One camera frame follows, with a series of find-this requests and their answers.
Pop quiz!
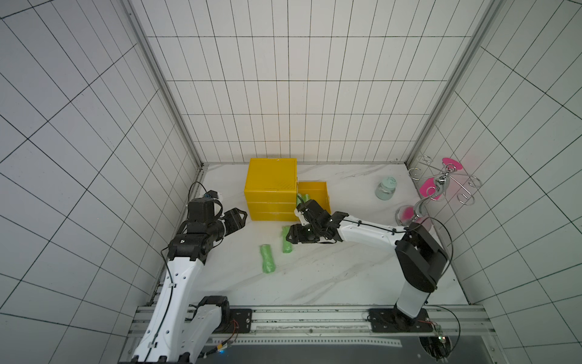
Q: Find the yellow bottom drawer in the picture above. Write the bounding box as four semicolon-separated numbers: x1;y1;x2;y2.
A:
297;181;331;214

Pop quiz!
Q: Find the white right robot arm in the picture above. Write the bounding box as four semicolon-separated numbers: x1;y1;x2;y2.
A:
284;200;450;321

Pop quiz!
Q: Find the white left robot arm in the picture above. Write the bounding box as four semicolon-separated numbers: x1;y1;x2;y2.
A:
128;190;248;363

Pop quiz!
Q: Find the yellow plastic drawer cabinet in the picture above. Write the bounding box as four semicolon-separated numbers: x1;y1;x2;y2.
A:
244;158;298;221

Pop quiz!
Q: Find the green glass jar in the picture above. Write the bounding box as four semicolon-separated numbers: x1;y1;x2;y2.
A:
375;177;397;201

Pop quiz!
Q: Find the chrome cup holder stand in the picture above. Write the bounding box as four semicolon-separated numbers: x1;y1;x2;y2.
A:
396;155;483;228

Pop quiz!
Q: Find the pink cup on stand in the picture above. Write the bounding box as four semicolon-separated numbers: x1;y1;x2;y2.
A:
419;177;443;201

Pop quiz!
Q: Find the pink cup upper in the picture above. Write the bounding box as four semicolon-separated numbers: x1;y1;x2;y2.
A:
442;158;463;171

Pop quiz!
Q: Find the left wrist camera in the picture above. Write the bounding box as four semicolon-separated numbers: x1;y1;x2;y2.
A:
202;190;220;200

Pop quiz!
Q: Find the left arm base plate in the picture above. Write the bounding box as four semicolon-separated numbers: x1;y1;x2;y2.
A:
213;308;253;334

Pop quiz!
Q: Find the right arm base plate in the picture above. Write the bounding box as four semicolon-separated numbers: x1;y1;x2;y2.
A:
368;308;433;334

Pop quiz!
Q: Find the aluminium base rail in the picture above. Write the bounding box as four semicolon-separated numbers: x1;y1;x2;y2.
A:
226;305;496;338

